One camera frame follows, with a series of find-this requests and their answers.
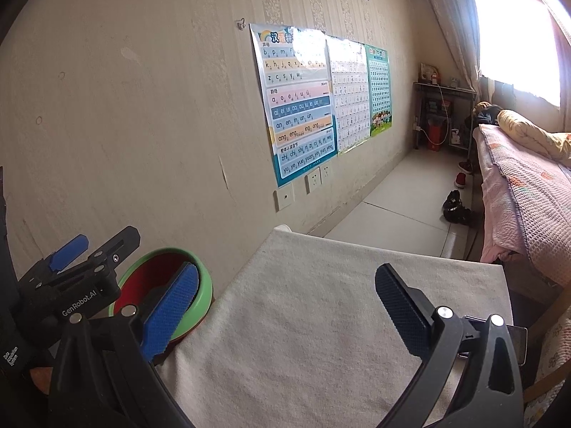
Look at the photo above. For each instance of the white wall socket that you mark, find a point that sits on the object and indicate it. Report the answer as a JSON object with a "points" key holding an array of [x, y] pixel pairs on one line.
{"points": [[313, 180], [284, 197], [325, 172]]}

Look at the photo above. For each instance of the smartphone with video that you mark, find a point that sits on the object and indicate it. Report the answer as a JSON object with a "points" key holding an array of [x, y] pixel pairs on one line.
{"points": [[518, 336]]}

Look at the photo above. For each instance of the yellow folded quilt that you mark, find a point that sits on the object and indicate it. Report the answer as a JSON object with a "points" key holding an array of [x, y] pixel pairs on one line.
{"points": [[553, 145]]}

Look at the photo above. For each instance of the red bucket under shelf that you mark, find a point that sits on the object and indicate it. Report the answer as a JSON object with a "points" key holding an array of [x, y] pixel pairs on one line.
{"points": [[436, 134]]}

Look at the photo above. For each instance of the red slipper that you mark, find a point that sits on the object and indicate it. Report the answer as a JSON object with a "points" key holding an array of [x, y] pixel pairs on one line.
{"points": [[460, 180]]}

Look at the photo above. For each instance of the lace window curtain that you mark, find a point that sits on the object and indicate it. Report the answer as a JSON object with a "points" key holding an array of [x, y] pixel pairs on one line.
{"points": [[458, 22]]}

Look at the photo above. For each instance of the white wall socket left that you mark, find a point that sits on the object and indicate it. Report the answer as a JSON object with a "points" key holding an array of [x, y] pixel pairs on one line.
{"points": [[284, 197]]}

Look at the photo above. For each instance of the white wall socket right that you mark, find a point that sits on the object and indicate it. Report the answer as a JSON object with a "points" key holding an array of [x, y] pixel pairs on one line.
{"points": [[325, 172]]}

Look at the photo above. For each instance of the blue pinyin wall poster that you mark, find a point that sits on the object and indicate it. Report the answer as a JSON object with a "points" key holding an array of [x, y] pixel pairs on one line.
{"points": [[293, 73]]}

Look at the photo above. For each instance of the green rimmed red bin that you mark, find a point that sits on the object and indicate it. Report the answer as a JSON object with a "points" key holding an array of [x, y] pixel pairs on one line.
{"points": [[196, 294]]}

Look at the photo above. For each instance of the green number wall poster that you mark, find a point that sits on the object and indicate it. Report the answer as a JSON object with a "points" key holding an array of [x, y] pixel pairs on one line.
{"points": [[379, 89]]}

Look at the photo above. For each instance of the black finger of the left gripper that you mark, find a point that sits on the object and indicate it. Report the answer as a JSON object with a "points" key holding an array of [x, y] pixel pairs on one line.
{"points": [[116, 247]]}

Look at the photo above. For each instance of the dark metal shelf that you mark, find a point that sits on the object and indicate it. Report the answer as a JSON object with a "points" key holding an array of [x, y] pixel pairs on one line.
{"points": [[443, 103]]}

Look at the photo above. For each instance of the black shoes on floor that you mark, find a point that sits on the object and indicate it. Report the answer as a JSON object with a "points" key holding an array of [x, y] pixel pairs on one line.
{"points": [[454, 210]]}

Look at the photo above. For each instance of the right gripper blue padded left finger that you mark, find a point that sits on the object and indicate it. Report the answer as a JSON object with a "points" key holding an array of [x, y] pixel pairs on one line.
{"points": [[104, 374]]}

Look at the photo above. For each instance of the wooden chair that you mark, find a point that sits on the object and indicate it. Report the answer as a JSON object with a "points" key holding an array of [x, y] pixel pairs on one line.
{"points": [[554, 363]]}

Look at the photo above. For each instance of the white chart wall poster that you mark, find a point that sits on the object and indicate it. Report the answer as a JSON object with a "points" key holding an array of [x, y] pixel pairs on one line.
{"points": [[350, 88]]}

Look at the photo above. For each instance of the bed with pink cover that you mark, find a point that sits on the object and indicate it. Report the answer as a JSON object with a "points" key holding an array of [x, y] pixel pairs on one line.
{"points": [[527, 205]]}

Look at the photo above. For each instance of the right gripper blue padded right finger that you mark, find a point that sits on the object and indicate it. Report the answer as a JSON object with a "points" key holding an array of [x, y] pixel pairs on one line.
{"points": [[489, 390]]}

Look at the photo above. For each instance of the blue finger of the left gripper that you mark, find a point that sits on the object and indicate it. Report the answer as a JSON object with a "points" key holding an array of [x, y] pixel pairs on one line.
{"points": [[60, 259]]}

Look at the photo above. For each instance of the white wall socket middle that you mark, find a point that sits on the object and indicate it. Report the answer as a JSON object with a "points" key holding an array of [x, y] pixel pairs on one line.
{"points": [[313, 180]]}

